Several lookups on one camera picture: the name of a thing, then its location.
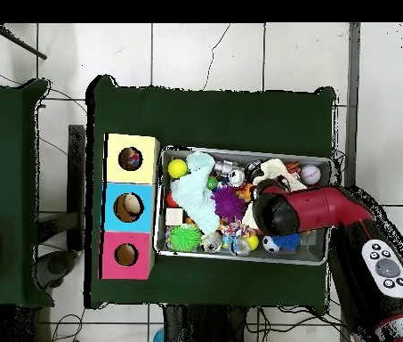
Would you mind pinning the multicolour knotted rag cloth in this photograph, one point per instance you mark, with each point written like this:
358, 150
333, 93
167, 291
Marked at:
235, 228

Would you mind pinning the colourful polka-dot cloth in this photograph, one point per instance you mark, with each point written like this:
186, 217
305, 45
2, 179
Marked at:
132, 159

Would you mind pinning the cream knitted cloth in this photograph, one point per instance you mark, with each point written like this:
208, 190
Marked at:
275, 169

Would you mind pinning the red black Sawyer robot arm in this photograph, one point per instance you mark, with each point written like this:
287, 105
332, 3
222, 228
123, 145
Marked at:
315, 210

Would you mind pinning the wooden box with three holes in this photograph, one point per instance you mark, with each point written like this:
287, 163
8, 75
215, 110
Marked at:
147, 142

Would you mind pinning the shallow silver mesh bin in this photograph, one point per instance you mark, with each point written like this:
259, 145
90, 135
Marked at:
222, 257

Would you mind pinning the mint green knitted cloth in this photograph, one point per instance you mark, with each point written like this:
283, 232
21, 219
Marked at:
194, 199

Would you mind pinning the purple spiky rubber ball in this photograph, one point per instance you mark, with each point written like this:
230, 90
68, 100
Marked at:
227, 203

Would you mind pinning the yellow plastic ball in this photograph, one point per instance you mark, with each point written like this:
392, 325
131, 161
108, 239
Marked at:
177, 168

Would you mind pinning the orange-red ball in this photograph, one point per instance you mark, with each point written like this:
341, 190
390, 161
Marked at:
171, 201

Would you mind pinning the small wooden cube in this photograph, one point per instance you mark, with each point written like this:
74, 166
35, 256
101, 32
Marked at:
174, 216

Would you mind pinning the green spiky ball with eyes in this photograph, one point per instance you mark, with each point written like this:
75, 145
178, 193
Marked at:
185, 237

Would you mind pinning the small soccer ball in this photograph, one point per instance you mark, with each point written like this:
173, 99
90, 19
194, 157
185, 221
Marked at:
270, 244

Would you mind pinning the blue spiky rubber ball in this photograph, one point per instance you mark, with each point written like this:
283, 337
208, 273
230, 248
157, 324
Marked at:
288, 241

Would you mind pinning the white baseball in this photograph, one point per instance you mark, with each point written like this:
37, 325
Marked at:
310, 174

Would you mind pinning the black metal stand bar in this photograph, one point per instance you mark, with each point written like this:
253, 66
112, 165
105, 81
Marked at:
76, 178

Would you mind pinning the dark green side table cloth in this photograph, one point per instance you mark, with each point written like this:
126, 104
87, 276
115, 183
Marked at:
5, 142

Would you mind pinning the black tripod leg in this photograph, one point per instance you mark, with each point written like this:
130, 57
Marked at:
23, 44

